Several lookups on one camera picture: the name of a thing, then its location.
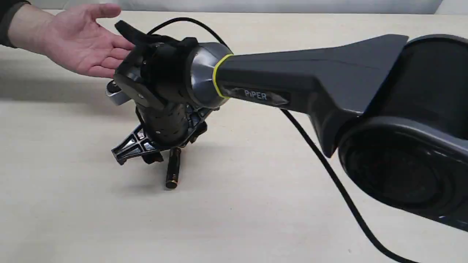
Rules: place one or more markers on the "forearm with dark sleeve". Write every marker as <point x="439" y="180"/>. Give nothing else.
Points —
<point x="23" y="26"/>

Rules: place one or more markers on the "dark grey Piper robot arm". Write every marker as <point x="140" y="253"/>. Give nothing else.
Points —
<point x="394" y="109"/>

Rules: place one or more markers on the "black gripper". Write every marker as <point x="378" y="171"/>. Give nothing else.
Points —
<point x="159" y="131"/>

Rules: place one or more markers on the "open bare human hand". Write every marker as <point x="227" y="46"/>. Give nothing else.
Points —
<point x="74" y="40"/>

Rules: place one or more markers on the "black gold precision screwdriver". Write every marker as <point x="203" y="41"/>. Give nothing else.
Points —
<point x="173" y="168"/>

